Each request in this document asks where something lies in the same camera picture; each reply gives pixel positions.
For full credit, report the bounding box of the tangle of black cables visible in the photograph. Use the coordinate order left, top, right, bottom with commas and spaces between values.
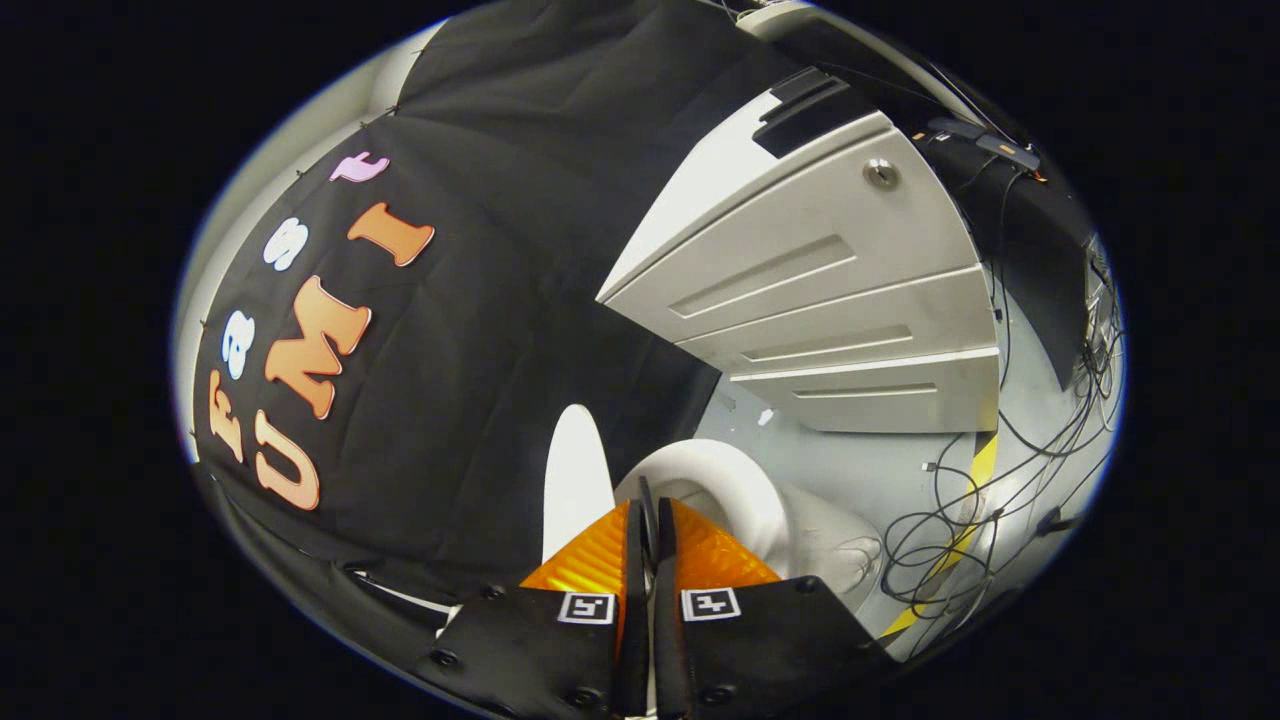
880, 160, 1127, 641

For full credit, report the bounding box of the white toilet lid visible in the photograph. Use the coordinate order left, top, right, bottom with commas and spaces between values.
542, 404, 617, 563

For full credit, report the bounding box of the white drawer cabinet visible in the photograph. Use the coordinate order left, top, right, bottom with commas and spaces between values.
597, 68, 1003, 436

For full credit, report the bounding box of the white toilet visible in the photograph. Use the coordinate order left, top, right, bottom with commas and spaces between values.
615, 438, 886, 611

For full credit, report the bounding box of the black backdrop cloth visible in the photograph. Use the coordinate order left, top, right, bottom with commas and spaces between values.
190, 0, 1096, 613

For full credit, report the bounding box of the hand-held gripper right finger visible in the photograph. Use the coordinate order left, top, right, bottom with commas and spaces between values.
655, 497, 897, 720

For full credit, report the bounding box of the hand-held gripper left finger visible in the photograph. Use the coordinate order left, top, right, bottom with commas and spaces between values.
415, 475, 653, 720

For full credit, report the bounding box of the yellow black floor tape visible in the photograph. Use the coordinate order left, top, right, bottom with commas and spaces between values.
880, 432, 1001, 641

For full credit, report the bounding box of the black device with orange tip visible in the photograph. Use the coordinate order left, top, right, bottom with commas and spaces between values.
925, 116, 1043, 183

